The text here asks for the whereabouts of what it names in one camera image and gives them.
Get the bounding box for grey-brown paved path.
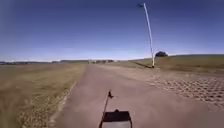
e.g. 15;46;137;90
49;63;224;128

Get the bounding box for distant row of buildings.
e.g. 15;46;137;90
0;59;119;66

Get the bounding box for pale street lamp pole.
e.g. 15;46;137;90
136;2;156;69

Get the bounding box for dark tree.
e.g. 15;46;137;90
154;50;169;58

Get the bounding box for grassy slope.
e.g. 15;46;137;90
114;54;224;75

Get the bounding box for dry grass field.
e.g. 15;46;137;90
0;62;88;128

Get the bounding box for grid paver strip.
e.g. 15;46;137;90
99;63;224;111

